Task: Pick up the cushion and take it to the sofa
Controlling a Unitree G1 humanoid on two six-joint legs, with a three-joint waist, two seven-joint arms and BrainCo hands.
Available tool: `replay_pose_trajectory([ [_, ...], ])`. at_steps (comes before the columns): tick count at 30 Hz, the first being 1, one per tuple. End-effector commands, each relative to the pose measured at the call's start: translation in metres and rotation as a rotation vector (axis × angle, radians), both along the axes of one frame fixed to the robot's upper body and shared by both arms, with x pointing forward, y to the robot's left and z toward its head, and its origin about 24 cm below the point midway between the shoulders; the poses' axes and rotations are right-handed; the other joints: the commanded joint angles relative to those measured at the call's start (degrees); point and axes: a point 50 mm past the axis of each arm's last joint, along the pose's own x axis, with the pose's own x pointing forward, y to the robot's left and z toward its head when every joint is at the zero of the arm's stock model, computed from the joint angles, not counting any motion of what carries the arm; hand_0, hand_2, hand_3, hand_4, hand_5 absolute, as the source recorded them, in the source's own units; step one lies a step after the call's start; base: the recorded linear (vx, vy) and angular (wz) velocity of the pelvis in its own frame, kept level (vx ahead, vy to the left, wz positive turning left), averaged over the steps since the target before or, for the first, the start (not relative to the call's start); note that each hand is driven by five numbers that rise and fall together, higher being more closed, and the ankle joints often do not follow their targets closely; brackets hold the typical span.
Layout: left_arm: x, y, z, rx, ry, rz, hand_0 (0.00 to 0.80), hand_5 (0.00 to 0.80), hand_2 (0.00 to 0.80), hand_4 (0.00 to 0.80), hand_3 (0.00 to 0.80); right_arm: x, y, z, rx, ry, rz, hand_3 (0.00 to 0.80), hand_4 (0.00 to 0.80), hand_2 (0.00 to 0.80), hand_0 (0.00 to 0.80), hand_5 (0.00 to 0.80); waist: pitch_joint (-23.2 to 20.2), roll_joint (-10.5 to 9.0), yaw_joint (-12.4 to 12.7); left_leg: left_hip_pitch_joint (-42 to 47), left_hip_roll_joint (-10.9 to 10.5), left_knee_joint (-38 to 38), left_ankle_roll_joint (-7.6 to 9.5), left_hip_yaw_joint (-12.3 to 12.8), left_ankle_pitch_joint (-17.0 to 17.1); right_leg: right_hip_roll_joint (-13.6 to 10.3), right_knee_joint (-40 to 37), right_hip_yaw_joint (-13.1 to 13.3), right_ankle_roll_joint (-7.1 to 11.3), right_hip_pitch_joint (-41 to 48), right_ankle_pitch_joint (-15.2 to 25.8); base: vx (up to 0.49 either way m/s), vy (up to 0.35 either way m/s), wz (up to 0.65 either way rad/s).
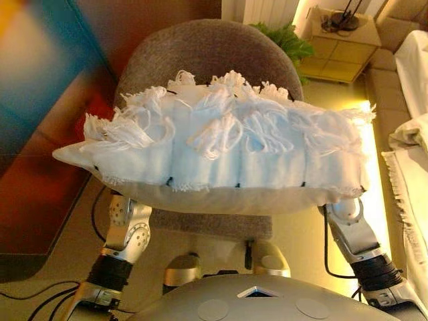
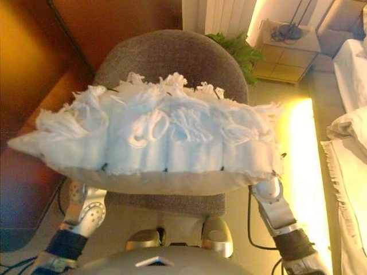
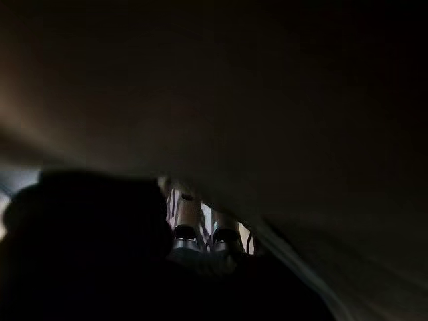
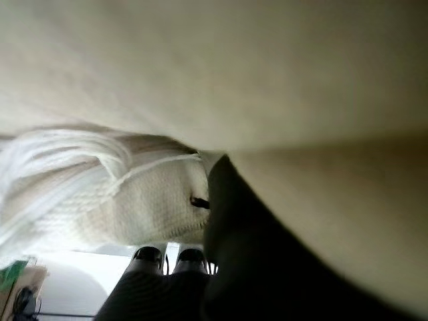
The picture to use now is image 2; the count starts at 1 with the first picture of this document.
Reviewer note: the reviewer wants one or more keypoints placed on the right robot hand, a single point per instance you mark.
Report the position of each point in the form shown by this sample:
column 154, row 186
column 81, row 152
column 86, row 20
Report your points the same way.
column 272, row 206

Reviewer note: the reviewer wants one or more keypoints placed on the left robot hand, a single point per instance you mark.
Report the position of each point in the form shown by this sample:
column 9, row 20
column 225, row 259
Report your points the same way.
column 89, row 212

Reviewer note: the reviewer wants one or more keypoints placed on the white fringed square cushion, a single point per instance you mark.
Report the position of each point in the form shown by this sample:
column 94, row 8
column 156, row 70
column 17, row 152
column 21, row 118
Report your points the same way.
column 149, row 137

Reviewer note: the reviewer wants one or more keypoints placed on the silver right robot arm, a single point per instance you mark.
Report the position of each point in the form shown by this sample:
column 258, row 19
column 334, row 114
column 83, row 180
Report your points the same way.
column 295, row 243

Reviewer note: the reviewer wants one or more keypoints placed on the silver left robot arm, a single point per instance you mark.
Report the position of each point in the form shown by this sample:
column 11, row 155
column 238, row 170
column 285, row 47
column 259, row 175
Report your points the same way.
column 66, row 243

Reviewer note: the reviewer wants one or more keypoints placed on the silver left robot leg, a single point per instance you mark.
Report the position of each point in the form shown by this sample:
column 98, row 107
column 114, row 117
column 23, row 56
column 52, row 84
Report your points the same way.
column 143, row 239

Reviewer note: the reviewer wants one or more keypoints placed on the white fringed bed throw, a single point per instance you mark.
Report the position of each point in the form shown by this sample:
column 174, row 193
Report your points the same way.
column 349, row 200

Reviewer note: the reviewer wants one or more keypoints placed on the grey robot torso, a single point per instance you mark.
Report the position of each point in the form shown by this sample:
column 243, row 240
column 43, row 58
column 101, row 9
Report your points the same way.
column 177, row 263

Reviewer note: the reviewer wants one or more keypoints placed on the white crumpled duvet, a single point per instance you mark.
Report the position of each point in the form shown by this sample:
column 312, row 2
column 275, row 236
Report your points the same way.
column 351, row 126

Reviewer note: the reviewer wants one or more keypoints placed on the light wooden nightstand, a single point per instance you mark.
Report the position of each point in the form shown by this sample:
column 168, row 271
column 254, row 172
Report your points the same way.
column 286, row 60

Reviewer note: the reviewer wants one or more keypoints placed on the bed with white sheet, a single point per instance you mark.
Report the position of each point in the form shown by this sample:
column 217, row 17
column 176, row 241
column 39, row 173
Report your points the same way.
column 352, row 74

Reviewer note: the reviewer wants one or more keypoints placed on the green leafy plant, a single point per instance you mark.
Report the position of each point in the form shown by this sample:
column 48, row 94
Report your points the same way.
column 241, row 51

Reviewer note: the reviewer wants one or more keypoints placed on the grey fabric tub armchair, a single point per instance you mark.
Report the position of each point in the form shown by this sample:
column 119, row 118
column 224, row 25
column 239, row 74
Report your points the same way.
column 177, row 54

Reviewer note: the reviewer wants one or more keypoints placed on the white ribbed radiator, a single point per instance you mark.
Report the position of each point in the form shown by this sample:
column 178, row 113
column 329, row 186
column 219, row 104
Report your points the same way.
column 226, row 14

